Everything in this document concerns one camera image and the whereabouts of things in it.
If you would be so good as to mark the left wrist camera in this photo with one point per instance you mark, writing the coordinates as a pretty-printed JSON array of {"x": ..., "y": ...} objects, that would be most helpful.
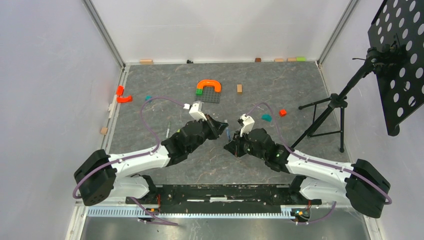
[{"x": 195, "y": 111}]

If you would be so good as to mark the black perforated panel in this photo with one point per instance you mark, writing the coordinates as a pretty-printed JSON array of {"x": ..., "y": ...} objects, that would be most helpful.
[{"x": 397, "y": 33}]

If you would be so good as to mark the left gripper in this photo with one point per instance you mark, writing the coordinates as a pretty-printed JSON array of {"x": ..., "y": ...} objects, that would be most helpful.
[{"x": 216, "y": 128}]

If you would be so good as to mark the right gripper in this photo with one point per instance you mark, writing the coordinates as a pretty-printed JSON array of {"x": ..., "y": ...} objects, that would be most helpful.
[{"x": 231, "y": 145}]

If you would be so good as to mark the wooden block at wall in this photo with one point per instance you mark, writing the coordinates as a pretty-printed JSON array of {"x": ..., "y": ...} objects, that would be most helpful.
[{"x": 146, "y": 61}]

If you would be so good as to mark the red cube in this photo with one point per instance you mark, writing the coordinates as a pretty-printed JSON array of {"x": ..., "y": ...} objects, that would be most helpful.
[{"x": 282, "y": 113}]

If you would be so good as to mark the dark grey lego baseplate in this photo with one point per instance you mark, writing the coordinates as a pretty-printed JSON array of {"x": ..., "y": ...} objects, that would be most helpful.
[{"x": 209, "y": 96}]

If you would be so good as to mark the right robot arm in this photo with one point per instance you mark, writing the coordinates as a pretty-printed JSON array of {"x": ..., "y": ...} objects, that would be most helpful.
[{"x": 359, "y": 184}]

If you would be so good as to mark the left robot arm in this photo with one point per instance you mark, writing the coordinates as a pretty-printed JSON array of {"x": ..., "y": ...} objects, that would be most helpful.
[{"x": 104, "y": 176}]

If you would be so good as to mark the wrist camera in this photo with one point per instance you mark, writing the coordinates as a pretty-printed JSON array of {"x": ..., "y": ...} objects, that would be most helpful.
[
  {"x": 195, "y": 111},
  {"x": 246, "y": 123}
]

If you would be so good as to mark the blue pen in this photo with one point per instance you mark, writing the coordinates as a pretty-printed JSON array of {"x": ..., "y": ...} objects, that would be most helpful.
[{"x": 228, "y": 135}]

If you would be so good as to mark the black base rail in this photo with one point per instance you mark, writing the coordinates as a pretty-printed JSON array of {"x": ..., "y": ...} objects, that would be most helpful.
[{"x": 225, "y": 198}]

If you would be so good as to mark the black tripod stand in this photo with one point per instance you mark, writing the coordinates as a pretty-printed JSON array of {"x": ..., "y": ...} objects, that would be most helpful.
[{"x": 341, "y": 96}]

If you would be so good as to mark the green lego brick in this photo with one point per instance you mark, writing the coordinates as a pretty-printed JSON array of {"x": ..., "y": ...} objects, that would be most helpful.
[{"x": 199, "y": 91}]

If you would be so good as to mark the teal half-round block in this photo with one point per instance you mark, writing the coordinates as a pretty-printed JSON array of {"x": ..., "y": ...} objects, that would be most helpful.
[{"x": 266, "y": 117}]

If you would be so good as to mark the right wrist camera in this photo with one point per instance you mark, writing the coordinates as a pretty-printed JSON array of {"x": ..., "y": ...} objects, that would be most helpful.
[{"x": 246, "y": 123}]

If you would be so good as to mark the orange arch block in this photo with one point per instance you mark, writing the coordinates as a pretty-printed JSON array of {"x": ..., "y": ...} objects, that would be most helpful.
[{"x": 216, "y": 85}]

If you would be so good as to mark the green highlighter pen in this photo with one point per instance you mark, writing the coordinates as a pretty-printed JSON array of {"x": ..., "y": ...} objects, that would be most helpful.
[{"x": 168, "y": 130}]

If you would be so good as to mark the orange curved block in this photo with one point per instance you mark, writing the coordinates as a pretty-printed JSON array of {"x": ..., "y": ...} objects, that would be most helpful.
[{"x": 124, "y": 99}]

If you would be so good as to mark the wooden block left edge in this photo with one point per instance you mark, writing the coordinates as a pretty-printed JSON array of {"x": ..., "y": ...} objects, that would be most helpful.
[{"x": 104, "y": 131}]

